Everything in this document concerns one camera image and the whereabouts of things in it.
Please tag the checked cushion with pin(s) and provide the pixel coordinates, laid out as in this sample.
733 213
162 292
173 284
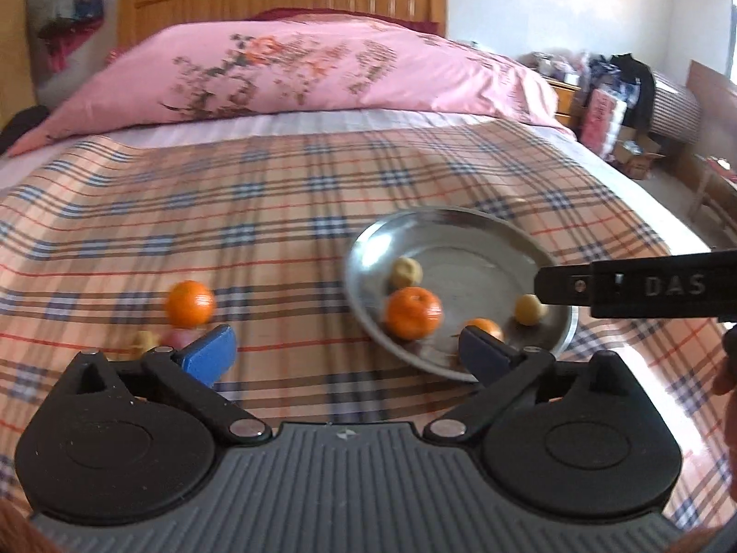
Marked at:
676 106

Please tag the dark cloth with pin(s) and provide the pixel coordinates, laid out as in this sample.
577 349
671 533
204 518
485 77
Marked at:
23 127

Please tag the round metal plate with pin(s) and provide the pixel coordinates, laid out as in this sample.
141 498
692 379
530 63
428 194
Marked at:
460 253

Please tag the wooden chair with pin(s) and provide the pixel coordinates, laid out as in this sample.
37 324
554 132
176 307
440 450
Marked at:
711 127

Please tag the hanging bags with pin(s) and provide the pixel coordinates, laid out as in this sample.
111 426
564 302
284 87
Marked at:
69 11

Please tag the wooden nightstand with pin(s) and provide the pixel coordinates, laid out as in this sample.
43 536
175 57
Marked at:
564 98

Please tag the pink wrapped pack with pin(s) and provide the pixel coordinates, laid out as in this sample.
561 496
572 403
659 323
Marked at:
601 118

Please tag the pile of plastic bags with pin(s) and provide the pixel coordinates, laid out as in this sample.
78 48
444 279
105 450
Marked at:
553 66

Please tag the cardboard box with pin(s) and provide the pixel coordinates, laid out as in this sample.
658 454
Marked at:
636 161

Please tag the small smooth orange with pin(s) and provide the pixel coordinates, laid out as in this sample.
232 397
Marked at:
485 328

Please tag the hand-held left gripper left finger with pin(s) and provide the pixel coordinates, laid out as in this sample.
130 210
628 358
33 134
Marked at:
207 357

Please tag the wooden wardrobe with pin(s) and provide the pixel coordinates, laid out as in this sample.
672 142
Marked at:
14 40

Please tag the yellow-green longan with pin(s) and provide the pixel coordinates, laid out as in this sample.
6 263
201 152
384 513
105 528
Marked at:
406 272
144 343
530 309

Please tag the plaid cloth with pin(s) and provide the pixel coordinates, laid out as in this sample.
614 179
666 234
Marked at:
173 213

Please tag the person's right hand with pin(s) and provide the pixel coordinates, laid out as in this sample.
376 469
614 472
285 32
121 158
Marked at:
728 363

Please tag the large mandarin orange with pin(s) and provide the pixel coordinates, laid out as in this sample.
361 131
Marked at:
191 302
413 312

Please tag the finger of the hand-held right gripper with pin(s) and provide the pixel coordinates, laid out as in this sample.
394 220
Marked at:
561 285

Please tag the purple passion fruit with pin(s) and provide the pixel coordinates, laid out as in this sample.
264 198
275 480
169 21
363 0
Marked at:
179 337

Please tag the pink floral quilt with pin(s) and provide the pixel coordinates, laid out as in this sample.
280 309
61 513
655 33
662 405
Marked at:
144 80

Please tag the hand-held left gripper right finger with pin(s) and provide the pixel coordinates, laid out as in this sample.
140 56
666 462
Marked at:
483 354

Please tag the black clothing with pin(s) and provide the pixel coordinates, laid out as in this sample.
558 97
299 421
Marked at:
633 89

